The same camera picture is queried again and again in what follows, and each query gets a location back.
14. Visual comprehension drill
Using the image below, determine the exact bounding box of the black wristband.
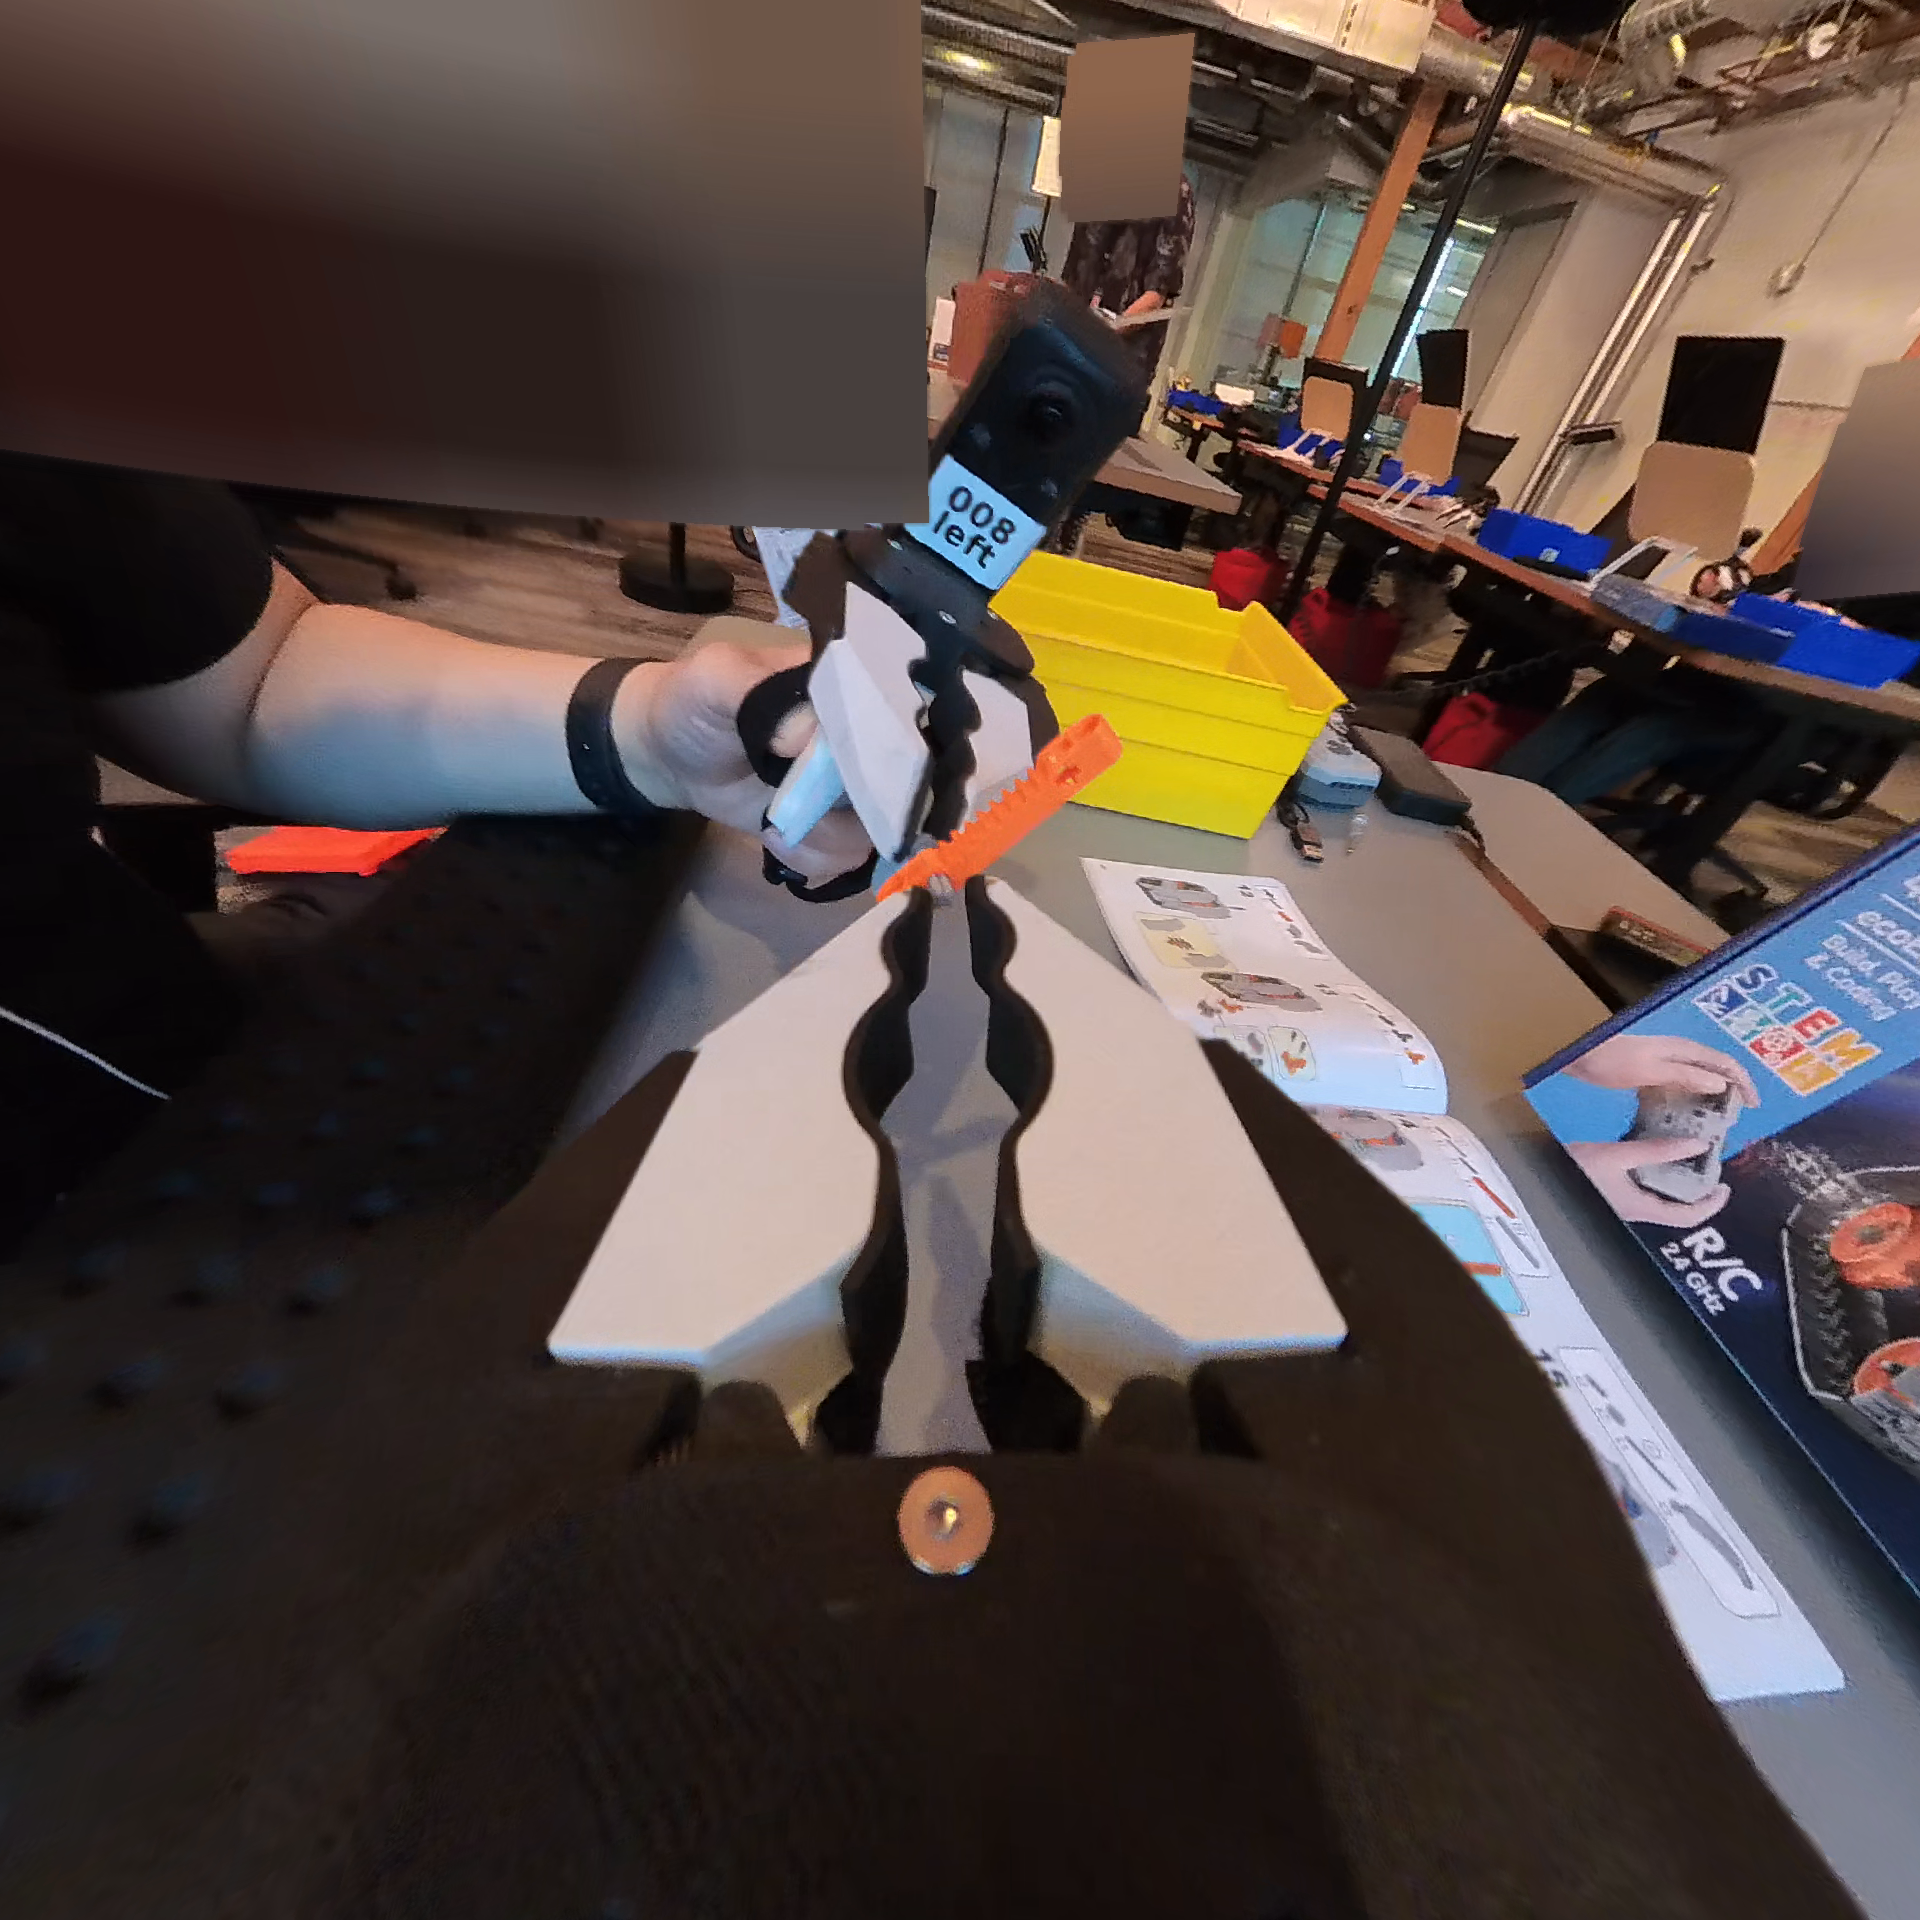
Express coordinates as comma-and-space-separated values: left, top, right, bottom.
565, 655, 665, 819

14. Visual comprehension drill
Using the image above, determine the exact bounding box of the long wooden table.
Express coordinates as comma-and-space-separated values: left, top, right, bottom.
1306, 475, 1920, 729

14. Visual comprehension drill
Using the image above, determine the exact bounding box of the tall black pole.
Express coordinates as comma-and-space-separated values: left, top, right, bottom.
1280, 0, 1555, 620

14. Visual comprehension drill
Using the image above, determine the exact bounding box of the black monitor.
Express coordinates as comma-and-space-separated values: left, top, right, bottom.
1664, 335, 1787, 450

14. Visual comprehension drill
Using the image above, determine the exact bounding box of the black flat case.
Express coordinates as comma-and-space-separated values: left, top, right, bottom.
1348, 726, 1478, 822

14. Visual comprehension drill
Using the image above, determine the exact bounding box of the grey desk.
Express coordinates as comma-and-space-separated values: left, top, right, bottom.
601, 758, 1920, 1920

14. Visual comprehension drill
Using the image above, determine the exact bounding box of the orange toothed beam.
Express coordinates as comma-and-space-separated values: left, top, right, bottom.
875, 715, 1123, 906

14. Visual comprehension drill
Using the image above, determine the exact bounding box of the open instruction booklet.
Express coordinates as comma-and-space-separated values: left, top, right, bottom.
1084, 860, 1849, 1706

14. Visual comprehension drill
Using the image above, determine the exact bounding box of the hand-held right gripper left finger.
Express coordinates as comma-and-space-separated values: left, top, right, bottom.
550, 879, 939, 1454

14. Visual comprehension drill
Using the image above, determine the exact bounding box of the black red box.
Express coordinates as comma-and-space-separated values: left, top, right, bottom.
1593, 906, 1714, 967

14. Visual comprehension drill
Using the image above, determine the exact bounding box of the yellow plastic bin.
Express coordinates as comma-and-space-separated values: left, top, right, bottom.
988, 551, 1348, 842

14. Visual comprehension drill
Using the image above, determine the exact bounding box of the cardboard box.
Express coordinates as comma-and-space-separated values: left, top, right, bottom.
1627, 442, 1757, 566

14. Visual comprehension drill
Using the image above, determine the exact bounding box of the grey remote controller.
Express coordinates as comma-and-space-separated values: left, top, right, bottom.
1297, 720, 1380, 813

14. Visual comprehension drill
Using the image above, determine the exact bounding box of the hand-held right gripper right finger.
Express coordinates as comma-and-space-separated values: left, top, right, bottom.
966, 872, 1348, 1454

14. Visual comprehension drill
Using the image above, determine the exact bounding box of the blue storage bin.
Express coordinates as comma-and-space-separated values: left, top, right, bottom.
1477, 507, 1613, 577
1730, 591, 1920, 683

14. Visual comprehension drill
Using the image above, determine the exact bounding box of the black round-base stand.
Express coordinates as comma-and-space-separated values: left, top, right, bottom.
619, 514, 740, 612

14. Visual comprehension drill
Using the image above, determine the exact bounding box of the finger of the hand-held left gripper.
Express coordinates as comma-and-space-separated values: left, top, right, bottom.
946, 663, 1061, 845
805, 577, 976, 861

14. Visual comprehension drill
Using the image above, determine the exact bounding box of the blue toy robot box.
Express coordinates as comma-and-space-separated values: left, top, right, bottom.
1523, 822, 1920, 1599

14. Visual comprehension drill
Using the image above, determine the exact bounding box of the person's left hand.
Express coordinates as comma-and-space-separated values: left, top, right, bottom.
619, 620, 888, 901

